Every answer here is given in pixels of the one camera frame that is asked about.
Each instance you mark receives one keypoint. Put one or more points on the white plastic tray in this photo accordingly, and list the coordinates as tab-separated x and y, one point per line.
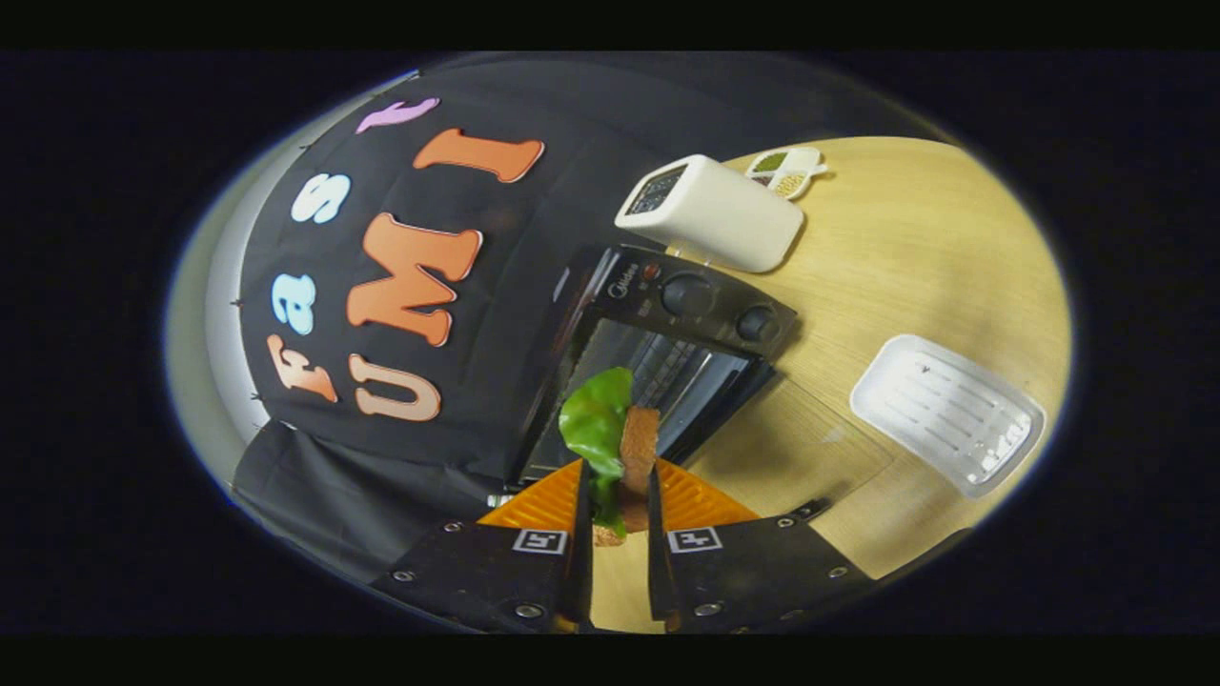
948	414

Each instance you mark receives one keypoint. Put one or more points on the lettuce sandwich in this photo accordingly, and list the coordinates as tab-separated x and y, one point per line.
596	424

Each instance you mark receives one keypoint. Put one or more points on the white divided grain dish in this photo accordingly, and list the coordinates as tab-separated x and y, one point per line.
786	171

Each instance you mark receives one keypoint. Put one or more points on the black toaster oven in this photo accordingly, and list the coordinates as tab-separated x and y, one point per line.
705	305

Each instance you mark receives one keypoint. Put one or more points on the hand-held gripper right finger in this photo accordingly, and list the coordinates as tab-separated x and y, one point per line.
743	572

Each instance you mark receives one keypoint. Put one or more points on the white pop-up toaster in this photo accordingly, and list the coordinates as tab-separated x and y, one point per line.
724	214

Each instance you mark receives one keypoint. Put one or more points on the black backdrop cloth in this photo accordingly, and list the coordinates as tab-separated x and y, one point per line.
515	400

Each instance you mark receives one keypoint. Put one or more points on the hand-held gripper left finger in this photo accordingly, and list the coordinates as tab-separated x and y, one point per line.
496	581

